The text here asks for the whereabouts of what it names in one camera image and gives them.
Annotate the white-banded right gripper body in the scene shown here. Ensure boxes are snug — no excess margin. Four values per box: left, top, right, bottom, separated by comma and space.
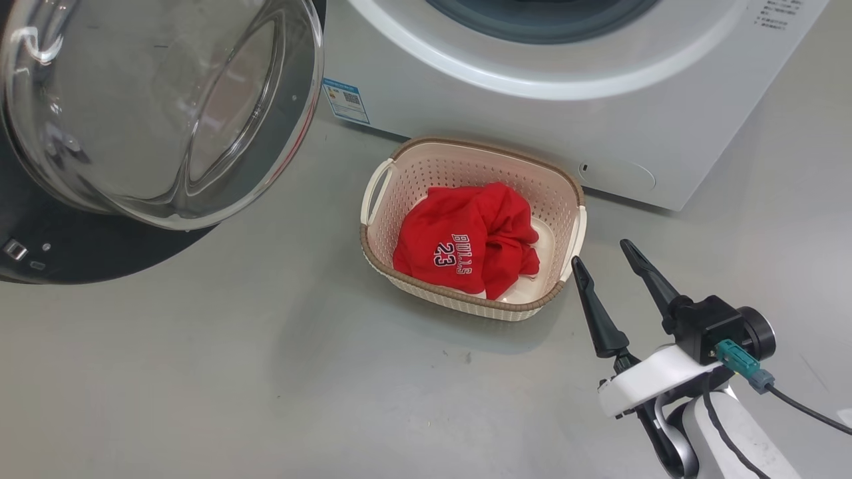
596, 344, 724, 479

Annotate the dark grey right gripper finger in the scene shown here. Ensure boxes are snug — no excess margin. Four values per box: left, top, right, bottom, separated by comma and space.
620, 239, 681, 318
570, 255, 631, 360

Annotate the plain red garment white trim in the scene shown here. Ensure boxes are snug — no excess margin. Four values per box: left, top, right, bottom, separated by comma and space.
466, 182, 541, 301

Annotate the red Bulls 23 jersey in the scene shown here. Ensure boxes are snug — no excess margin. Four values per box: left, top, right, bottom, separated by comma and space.
392, 188, 493, 297

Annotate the black round glass washer door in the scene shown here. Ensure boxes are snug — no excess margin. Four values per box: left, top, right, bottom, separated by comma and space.
0, 0, 327, 285

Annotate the white front-load washing machine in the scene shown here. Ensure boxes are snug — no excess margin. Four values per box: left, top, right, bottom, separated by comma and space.
322, 0, 833, 212

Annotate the cream perforated laundry basket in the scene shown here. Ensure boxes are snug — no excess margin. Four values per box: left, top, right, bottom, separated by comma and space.
359, 136, 588, 323

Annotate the blue white energy label sticker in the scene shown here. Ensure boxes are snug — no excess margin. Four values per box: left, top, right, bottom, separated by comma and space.
322, 78, 371, 126

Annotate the black cable with teal plug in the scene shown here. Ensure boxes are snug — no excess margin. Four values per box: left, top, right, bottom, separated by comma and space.
715, 338, 852, 437

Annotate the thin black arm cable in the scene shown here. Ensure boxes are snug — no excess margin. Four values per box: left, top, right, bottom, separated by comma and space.
700, 376, 776, 479

